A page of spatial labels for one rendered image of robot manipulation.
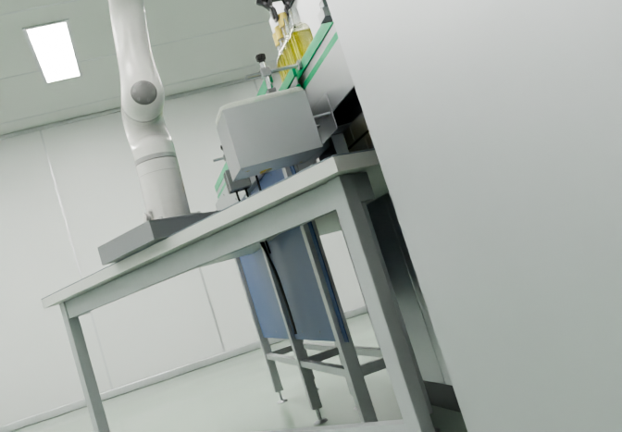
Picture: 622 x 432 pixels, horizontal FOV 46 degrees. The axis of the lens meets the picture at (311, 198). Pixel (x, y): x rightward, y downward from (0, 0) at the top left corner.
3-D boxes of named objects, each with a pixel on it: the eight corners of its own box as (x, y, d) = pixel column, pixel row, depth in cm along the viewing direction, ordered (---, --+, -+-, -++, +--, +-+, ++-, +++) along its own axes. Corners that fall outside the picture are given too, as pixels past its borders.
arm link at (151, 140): (136, 161, 206) (117, 80, 209) (134, 177, 223) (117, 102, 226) (179, 153, 209) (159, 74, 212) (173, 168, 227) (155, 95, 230)
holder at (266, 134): (342, 141, 190) (324, 84, 192) (240, 168, 183) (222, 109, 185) (327, 155, 207) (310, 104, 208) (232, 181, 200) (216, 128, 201)
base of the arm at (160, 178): (155, 221, 197) (140, 154, 200) (127, 237, 212) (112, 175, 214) (216, 212, 209) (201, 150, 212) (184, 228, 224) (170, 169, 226)
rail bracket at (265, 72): (309, 85, 211) (296, 44, 212) (253, 99, 206) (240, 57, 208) (306, 88, 213) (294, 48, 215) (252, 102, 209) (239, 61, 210)
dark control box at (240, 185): (252, 186, 272) (245, 164, 273) (231, 191, 270) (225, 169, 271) (249, 190, 280) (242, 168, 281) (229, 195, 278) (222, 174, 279)
